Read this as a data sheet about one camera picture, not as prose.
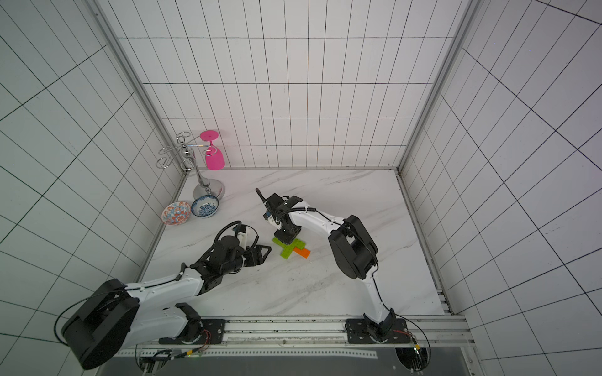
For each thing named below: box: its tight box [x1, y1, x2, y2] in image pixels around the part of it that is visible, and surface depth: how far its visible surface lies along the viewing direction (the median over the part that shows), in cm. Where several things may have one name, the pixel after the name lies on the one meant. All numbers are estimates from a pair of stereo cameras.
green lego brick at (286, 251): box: [279, 245, 294, 260], surface depth 92 cm
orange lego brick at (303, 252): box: [293, 246, 312, 260], surface depth 92 cm
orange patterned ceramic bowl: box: [161, 201, 192, 226], surface depth 102 cm
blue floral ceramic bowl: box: [190, 194, 220, 219], surface depth 105 cm
